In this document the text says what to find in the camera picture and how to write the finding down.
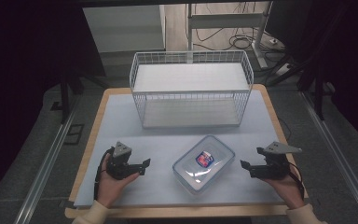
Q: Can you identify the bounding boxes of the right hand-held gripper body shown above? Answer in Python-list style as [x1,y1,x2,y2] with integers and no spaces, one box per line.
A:
[250,141,303,181]

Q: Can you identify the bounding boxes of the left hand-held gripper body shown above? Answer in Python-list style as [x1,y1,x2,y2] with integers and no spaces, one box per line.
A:
[106,141,138,181]

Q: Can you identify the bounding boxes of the person's left hand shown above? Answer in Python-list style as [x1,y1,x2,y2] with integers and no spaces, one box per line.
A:
[97,153,141,209]

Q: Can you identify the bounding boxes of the person's right hand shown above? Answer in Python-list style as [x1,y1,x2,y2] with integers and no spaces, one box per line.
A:
[262,162,306,210]

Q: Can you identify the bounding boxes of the white table mat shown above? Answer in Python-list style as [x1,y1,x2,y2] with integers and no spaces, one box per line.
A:
[73,90,286,208]

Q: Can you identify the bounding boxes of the clear plastic lidded container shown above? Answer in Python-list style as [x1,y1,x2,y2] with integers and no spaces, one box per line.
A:
[172,134,236,196]

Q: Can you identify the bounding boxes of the black floor plate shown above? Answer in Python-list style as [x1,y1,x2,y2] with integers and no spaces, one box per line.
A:
[63,123,85,146]

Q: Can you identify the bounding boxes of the black tripod stand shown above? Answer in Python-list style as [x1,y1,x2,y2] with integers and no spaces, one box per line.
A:
[267,6,349,121]

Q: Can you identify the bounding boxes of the white power strip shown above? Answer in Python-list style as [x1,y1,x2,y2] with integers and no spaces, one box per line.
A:
[273,63,294,77]

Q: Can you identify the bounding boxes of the black stand leg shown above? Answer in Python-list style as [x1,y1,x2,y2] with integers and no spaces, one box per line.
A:
[59,73,85,125]

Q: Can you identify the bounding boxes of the white cabinet panel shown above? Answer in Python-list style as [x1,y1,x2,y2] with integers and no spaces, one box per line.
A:
[82,4,167,53]

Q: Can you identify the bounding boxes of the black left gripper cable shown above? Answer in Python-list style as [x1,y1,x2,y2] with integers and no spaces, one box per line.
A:
[93,147,115,201]

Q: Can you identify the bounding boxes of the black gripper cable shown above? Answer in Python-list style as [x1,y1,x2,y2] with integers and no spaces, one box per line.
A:
[93,147,115,201]
[287,161,306,200]

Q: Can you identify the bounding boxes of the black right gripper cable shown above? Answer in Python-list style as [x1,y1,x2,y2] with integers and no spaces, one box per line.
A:
[287,161,306,200]

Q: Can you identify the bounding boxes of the metal floor rail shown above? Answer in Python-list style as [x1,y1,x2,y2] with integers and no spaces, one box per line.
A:
[298,90,358,224]
[13,92,81,224]

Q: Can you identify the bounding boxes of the white wire basket rack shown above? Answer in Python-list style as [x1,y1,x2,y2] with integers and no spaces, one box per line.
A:
[129,49,255,129]

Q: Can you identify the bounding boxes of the black floor cables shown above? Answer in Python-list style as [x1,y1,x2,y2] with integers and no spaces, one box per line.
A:
[187,3,285,63]

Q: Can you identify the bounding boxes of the white metal stand frame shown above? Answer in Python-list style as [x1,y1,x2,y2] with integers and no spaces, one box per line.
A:
[186,1,273,70]

